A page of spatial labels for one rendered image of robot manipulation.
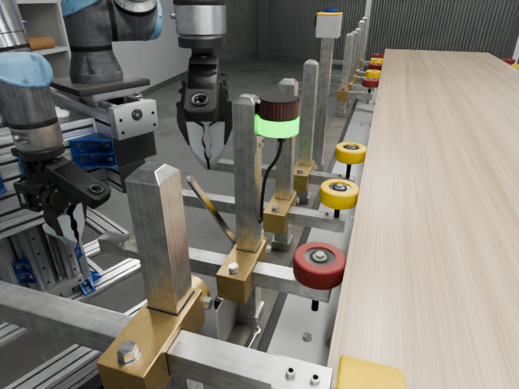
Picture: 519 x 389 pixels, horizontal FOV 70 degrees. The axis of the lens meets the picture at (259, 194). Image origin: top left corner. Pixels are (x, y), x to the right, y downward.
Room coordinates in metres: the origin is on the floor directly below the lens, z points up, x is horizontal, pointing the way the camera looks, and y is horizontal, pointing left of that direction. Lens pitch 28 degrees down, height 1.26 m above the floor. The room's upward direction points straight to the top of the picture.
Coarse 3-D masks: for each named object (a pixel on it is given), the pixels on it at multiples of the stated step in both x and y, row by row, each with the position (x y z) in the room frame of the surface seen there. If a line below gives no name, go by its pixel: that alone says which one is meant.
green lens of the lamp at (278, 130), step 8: (264, 120) 0.50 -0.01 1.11; (296, 120) 0.50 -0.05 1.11; (264, 128) 0.50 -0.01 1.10; (272, 128) 0.49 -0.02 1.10; (280, 128) 0.49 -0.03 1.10; (288, 128) 0.49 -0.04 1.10; (296, 128) 0.50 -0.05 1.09; (272, 136) 0.49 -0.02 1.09; (280, 136) 0.49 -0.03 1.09; (288, 136) 0.49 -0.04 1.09
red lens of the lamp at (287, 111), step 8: (264, 104) 0.50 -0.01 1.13; (272, 104) 0.49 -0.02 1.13; (280, 104) 0.49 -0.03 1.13; (288, 104) 0.49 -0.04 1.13; (296, 104) 0.50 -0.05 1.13; (264, 112) 0.50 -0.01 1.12; (272, 112) 0.49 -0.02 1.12; (280, 112) 0.49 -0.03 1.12; (288, 112) 0.49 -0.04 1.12; (296, 112) 0.50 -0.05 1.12
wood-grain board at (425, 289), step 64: (384, 64) 2.39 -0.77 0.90; (448, 64) 2.40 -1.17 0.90; (384, 128) 1.11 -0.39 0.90; (448, 128) 1.11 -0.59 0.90; (512, 128) 1.12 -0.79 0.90; (384, 192) 0.68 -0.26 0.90; (448, 192) 0.68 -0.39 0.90; (512, 192) 0.68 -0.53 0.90; (384, 256) 0.46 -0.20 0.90; (448, 256) 0.47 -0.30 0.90; (512, 256) 0.47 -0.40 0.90; (384, 320) 0.33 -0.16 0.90; (448, 320) 0.33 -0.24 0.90; (512, 320) 0.33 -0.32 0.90; (448, 384) 0.25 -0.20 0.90; (512, 384) 0.25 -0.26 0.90
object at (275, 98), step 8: (264, 96) 0.53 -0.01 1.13; (272, 96) 0.53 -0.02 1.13; (280, 96) 0.53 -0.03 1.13; (288, 96) 0.53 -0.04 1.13; (296, 96) 0.53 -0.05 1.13; (272, 120) 0.49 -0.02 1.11; (280, 120) 0.49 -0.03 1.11; (288, 120) 0.50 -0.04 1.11; (256, 136) 0.51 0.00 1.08; (264, 136) 0.51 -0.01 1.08; (256, 144) 0.51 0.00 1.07; (280, 144) 0.52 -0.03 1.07; (256, 152) 0.51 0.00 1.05; (280, 152) 0.52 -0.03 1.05; (264, 176) 0.53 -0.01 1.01; (264, 184) 0.53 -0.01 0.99; (264, 192) 0.53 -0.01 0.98
